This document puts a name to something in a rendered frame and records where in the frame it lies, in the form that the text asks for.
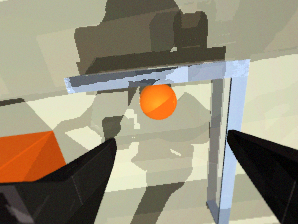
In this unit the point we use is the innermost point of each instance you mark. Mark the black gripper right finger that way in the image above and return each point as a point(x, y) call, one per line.
point(273, 169)

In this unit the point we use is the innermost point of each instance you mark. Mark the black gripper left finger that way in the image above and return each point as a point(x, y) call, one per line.
point(71, 194)

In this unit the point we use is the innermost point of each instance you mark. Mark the low clear l-shaped wall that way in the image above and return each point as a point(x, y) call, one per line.
point(219, 110)

